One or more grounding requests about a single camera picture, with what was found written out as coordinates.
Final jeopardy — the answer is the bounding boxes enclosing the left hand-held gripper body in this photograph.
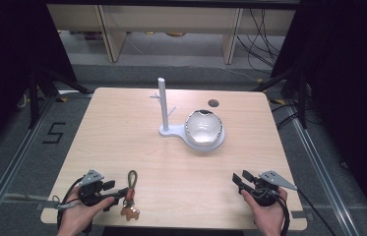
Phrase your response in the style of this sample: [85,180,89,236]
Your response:
[78,169,107,207]

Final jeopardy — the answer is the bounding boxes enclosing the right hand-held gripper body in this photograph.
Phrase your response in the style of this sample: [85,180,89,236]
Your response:
[248,169,299,207]

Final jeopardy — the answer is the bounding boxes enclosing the green cord keychain brown charm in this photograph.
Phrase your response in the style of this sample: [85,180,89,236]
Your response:
[119,169,142,222]

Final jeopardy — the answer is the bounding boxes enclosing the person's right hand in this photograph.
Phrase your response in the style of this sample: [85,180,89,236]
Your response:
[240,187,289,236]

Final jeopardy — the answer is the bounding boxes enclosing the person's left hand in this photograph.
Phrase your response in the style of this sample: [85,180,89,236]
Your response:
[56,186,116,236]

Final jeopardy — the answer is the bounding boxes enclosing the white bowl with silver rim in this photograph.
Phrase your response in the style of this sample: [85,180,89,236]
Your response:
[184,109,224,146]

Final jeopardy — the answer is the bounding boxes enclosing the grey cross bar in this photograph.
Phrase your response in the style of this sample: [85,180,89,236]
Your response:
[0,192,81,211]

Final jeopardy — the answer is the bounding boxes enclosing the black tripod stand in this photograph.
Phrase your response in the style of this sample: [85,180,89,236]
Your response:
[28,68,94,130]
[252,67,309,130]

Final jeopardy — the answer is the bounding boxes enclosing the black curtain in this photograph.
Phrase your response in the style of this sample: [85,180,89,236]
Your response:
[270,0,367,230]
[0,0,78,163]

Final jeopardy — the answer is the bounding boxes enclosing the black wrist strap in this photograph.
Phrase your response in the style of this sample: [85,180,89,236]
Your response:
[273,192,291,236]

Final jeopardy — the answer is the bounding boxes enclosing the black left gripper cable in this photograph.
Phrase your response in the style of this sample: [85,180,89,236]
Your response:
[56,176,86,232]

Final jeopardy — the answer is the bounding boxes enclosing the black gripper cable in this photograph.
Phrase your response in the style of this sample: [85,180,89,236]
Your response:
[56,176,86,232]
[296,188,337,236]

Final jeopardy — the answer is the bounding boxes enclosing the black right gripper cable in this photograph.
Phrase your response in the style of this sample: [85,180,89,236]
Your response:
[296,188,337,236]

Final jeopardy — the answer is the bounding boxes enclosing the aluminium frame rail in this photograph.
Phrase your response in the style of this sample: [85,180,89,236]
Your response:
[284,100,364,236]
[0,93,58,236]

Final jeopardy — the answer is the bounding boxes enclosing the black floor cables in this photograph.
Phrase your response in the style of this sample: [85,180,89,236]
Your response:
[270,97,322,131]

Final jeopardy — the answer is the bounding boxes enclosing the white jewelry stand with post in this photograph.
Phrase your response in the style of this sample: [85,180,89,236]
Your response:
[149,77,226,152]

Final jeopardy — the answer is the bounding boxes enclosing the white floor cable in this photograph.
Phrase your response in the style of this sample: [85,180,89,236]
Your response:
[218,65,265,84]

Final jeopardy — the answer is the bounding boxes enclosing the black cable bundle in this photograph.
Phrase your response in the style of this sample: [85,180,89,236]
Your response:
[235,8,287,75]

